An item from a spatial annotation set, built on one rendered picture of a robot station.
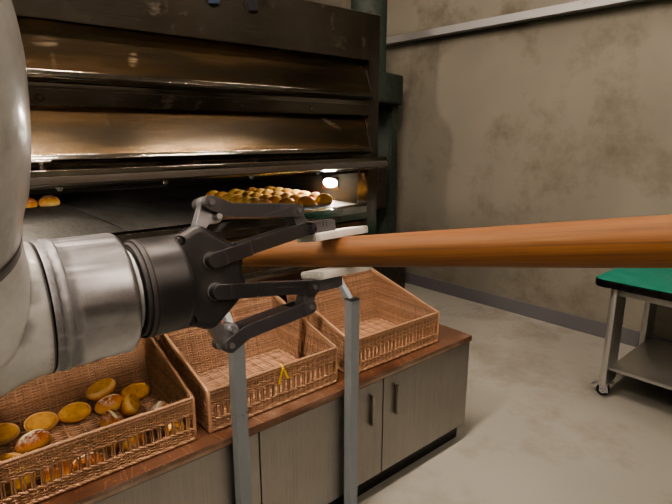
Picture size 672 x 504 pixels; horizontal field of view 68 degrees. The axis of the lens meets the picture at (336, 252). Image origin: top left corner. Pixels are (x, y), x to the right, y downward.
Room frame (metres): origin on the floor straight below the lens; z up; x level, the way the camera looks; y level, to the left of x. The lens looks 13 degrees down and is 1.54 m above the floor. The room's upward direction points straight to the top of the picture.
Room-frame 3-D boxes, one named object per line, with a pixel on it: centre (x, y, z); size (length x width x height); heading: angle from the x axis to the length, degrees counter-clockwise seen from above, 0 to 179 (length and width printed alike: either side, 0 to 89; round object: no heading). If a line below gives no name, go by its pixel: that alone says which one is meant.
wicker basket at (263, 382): (1.82, 0.35, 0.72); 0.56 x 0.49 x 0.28; 130
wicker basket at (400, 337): (2.22, -0.12, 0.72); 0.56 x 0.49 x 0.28; 129
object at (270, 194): (2.73, 0.37, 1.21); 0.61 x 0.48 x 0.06; 40
